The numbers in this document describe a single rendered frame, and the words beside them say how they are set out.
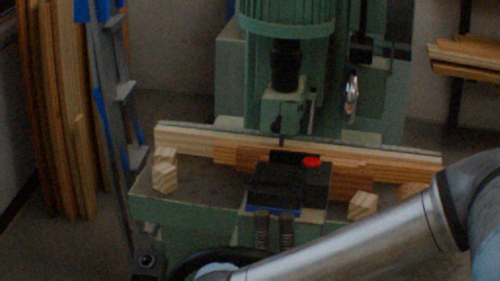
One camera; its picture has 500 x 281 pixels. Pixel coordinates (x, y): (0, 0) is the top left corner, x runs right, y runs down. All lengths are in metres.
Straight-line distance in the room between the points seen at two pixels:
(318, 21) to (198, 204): 0.39
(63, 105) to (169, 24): 1.37
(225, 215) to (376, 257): 0.56
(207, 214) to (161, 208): 0.09
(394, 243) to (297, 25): 0.53
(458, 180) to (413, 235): 0.07
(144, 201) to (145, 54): 2.64
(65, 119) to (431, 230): 2.02
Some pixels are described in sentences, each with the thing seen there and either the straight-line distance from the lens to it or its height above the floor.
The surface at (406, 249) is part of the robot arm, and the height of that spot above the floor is 1.17.
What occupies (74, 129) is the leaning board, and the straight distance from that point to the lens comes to 2.47.
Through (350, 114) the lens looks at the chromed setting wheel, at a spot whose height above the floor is 1.00.
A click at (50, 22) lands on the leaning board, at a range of 2.35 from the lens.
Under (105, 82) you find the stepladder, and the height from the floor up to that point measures 0.82.
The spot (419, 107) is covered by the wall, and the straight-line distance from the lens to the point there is 3.68.
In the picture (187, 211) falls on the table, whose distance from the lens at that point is 1.16.
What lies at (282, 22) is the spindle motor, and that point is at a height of 1.23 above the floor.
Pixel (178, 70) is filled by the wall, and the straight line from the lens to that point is 3.75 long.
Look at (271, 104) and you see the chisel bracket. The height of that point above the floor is 1.06.
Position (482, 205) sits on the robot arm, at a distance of 0.54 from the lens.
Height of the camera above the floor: 1.54
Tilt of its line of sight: 28 degrees down
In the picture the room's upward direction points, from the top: 2 degrees clockwise
